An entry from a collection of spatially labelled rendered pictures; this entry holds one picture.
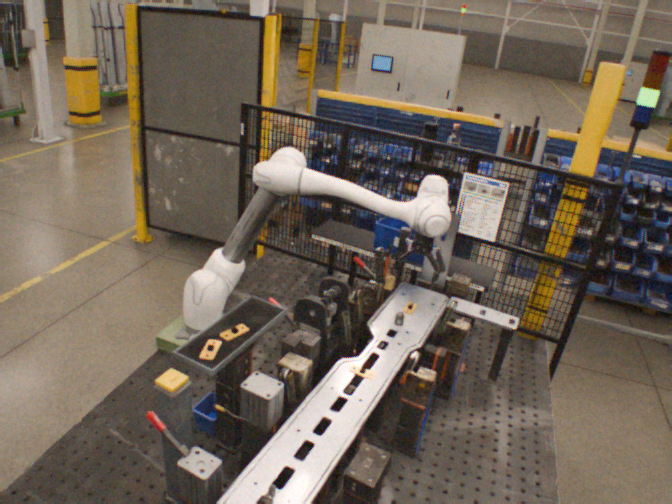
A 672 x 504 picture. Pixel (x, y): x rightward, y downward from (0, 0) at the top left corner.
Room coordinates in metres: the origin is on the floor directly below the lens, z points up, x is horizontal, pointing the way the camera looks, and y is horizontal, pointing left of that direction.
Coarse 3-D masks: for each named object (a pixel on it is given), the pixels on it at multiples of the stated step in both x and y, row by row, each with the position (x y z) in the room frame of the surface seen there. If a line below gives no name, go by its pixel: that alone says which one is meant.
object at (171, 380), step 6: (168, 372) 0.96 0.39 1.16; (174, 372) 0.96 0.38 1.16; (162, 378) 0.93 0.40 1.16; (168, 378) 0.94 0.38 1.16; (174, 378) 0.94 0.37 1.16; (180, 378) 0.94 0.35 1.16; (186, 378) 0.95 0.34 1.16; (162, 384) 0.91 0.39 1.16; (168, 384) 0.92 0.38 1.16; (174, 384) 0.92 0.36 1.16; (180, 384) 0.92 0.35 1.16; (168, 390) 0.91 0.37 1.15; (174, 390) 0.90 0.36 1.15
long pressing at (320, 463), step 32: (416, 288) 1.85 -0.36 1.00; (384, 320) 1.57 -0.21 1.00; (416, 320) 1.59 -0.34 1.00; (384, 352) 1.37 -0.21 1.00; (320, 384) 1.17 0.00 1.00; (384, 384) 1.21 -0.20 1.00; (320, 416) 1.04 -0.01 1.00; (352, 416) 1.05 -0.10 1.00; (288, 448) 0.91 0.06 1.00; (320, 448) 0.92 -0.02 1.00; (256, 480) 0.80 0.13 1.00; (320, 480) 0.82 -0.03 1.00
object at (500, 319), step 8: (448, 304) 1.74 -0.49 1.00; (464, 304) 1.76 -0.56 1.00; (472, 304) 1.76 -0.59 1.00; (456, 312) 1.70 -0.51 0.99; (464, 312) 1.69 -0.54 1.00; (472, 312) 1.70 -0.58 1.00; (488, 312) 1.71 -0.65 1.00; (496, 312) 1.72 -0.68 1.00; (480, 320) 1.66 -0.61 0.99; (488, 320) 1.65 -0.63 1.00; (496, 320) 1.66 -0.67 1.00; (504, 320) 1.67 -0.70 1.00; (504, 328) 1.62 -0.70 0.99; (512, 328) 1.61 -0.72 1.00
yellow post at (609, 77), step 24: (600, 72) 2.03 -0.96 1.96; (624, 72) 2.00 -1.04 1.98; (600, 96) 2.02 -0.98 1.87; (600, 120) 2.01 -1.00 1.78; (600, 144) 2.00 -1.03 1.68; (576, 168) 2.02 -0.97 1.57; (576, 192) 2.01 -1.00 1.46; (576, 216) 2.00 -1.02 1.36; (552, 264) 2.01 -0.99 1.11; (552, 288) 2.00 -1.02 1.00; (528, 312) 2.03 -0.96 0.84; (528, 336) 2.01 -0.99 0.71
